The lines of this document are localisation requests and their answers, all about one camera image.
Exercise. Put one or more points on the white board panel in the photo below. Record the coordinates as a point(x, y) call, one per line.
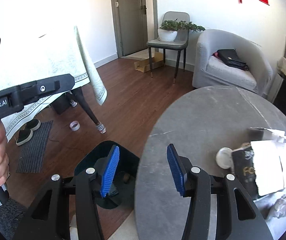
point(276, 87)

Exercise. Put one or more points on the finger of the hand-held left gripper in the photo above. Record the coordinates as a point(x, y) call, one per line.
point(45, 87)

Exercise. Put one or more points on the white and red cardboard box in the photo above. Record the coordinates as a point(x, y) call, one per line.
point(268, 167)

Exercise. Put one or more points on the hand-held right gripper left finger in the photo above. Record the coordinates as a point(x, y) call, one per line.
point(110, 172)

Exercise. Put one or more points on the grey door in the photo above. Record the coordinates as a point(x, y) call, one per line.
point(130, 17)

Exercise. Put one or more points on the tape roll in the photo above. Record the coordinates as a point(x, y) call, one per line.
point(74, 126)

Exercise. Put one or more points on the flat brown cardboard box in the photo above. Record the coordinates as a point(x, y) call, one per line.
point(143, 66)

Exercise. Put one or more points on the black trash bin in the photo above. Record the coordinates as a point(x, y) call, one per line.
point(130, 160)

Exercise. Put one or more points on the white paper ball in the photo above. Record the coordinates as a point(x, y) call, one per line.
point(283, 205)

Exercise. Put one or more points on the pink cloth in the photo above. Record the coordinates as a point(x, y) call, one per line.
point(215, 55)

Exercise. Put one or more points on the white round cap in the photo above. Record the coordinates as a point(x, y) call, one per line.
point(223, 158)

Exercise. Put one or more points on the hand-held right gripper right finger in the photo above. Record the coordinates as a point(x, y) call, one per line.
point(175, 172)

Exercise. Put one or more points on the black printed box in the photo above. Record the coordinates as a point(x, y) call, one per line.
point(243, 177)

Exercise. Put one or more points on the black slip-on shoe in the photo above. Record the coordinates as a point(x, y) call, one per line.
point(24, 136)
point(33, 125)

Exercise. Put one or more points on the person's dark grey clothing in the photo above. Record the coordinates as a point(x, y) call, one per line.
point(8, 217)

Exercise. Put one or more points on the black table leg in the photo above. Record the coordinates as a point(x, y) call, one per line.
point(73, 101)
point(89, 110)

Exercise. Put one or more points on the potted plant in white pot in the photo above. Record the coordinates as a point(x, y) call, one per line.
point(167, 35)

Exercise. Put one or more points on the pale green patterned tablecloth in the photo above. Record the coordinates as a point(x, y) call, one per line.
point(58, 55)

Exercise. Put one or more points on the grey dining chair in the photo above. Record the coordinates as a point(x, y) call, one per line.
point(165, 45)

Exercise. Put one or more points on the dark striped floor mat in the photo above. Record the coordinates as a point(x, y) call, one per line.
point(35, 150)

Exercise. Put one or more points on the black handbag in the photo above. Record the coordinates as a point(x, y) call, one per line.
point(230, 56)

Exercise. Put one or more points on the grey armchair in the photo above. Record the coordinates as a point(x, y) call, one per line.
point(208, 55)

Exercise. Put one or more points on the dark box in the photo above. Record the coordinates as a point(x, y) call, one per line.
point(60, 105)

